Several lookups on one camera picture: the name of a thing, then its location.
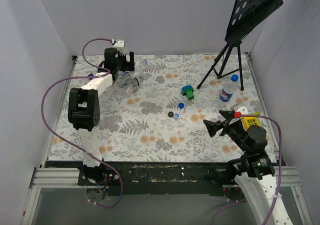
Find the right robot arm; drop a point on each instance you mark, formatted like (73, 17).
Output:
(253, 172)

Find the black music stand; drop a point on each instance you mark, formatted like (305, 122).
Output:
(246, 15)

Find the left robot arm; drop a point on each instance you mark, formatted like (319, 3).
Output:
(84, 109)

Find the floral table cloth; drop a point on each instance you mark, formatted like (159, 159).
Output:
(137, 128)

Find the Pepsi plastic bottle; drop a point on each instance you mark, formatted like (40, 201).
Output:
(229, 88)

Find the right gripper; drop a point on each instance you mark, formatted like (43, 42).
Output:
(225, 125)

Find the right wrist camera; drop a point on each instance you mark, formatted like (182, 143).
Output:
(239, 109)

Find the black bottle cap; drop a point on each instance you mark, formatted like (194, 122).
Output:
(170, 114)

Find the black base beam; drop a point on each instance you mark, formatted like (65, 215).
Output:
(154, 178)

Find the green blue toy bricks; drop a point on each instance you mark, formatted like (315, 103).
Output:
(188, 91)

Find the clear lying bottle silver label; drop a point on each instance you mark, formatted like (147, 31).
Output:
(125, 77)

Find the white blue bottle cap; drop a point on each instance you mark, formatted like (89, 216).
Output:
(176, 115)

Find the clear bottle black label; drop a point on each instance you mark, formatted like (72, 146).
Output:
(132, 85)

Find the yellow green toy brick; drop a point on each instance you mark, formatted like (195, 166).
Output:
(249, 121)

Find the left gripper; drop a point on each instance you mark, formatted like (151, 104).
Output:
(126, 63)

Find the blue label bottle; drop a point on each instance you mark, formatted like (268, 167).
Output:
(139, 67)

